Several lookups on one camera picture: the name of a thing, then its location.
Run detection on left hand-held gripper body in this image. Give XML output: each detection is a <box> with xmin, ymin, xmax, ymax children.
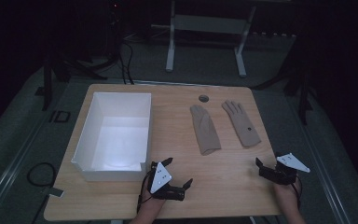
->
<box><xmin>147</xmin><ymin>161</ymin><xmax>186</xmax><ymax>202</ymax></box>

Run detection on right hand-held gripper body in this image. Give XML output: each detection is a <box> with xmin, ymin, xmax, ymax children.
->
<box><xmin>258</xmin><ymin>152</ymin><xmax>311</xmax><ymax>187</ymax></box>

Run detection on beige glove with dark button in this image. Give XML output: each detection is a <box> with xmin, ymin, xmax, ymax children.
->
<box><xmin>221</xmin><ymin>100</ymin><xmax>262</xmax><ymax>148</ymax></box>

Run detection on plain beige glove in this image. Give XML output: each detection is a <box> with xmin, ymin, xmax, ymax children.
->
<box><xmin>189</xmin><ymin>104</ymin><xmax>222</xmax><ymax>156</ymax></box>

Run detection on white box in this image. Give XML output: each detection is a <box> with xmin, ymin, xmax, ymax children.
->
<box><xmin>70</xmin><ymin>91</ymin><xmax>153</xmax><ymax>183</ymax></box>

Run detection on person's right hand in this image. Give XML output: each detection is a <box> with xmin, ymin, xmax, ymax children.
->
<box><xmin>273</xmin><ymin>177</ymin><xmax>302</xmax><ymax>203</ymax></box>

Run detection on person's left hand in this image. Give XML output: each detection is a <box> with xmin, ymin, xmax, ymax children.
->
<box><xmin>139</xmin><ymin>188</ymin><xmax>168</xmax><ymax>213</ymax></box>

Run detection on black tripod stand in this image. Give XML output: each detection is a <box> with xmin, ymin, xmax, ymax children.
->
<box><xmin>34</xmin><ymin>54</ymin><xmax>108</xmax><ymax>112</ymax></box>
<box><xmin>251</xmin><ymin>62</ymin><xmax>314</xmax><ymax>126</ymax></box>

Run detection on small grey floor plate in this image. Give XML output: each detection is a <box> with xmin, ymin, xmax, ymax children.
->
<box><xmin>48</xmin><ymin>187</ymin><xmax>65</xmax><ymax>199</ymax></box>

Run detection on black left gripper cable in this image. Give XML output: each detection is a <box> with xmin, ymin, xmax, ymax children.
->
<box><xmin>136</xmin><ymin>170</ymin><xmax>154</xmax><ymax>214</ymax></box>

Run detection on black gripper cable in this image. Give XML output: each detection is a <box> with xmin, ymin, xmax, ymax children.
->
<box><xmin>136</xmin><ymin>170</ymin><xmax>154</xmax><ymax>214</ymax></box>
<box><xmin>292</xmin><ymin>175</ymin><xmax>303</xmax><ymax>210</ymax></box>

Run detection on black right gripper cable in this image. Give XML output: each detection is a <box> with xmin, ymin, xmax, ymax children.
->
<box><xmin>292</xmin><ymin>175</ymin><xmax>303</xmax><ymax>210</ymax></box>

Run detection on aluminium floor rail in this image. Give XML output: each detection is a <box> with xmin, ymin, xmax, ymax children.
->
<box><xmin>0</xmin><ymin>102</ymin><xmax>59</xmax><ymax>220</ymax></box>
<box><xmin>300</xmin><ymin>123</ymin><xmax>352</xmax><ymax>224</ymax></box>

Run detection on black floor cables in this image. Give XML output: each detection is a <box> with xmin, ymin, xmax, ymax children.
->
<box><xmin>117</xmin><ymin>39</ymin><xmax>135</xmax><ymax>86</ymax></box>

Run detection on black rectangular floor bracket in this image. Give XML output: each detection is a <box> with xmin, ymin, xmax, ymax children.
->
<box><xmin>48</xmin><ymin>109</ymin><xmax>72</xmax><ymax>124</ymax></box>

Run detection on looped black floor cable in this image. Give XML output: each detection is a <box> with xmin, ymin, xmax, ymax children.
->
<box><xmin>26</xmin><ymin>161</ymin><xmax>58</xmax><ymax>189</ymax></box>

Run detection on white metal desk frame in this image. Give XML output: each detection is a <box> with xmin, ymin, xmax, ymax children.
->
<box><xmin>150</xmin><ymin>0</ymin><xmax>257</xmax><ymax>78</ymax></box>

